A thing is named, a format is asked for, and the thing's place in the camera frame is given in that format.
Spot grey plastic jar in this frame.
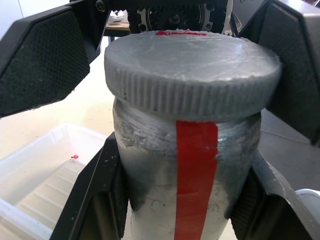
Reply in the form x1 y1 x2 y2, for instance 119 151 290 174
112 96 263 240

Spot wooden background table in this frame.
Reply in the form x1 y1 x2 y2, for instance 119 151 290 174
104 22 132 37

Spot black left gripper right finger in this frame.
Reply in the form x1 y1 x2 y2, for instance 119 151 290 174
224 151 320 240

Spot white object on background table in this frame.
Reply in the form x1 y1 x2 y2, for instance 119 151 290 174
109 9 130 26

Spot clear plastic box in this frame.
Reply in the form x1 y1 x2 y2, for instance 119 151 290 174
0 121 111 240

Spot white rounded object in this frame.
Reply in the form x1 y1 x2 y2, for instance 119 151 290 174
294 188 320 227

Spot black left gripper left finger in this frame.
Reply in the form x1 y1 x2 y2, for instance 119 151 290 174
51 132 130 240

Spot red tape strip on jar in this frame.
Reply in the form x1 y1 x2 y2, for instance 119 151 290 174
173 120 220 240

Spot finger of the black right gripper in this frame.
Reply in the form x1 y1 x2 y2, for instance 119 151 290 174
257 3 320 148
0 4 111 119

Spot grey ribbed jar lid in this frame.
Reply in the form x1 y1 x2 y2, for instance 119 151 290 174
103 29 284 124

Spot red tape strip on lid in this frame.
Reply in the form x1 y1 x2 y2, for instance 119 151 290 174
154 28 209 37

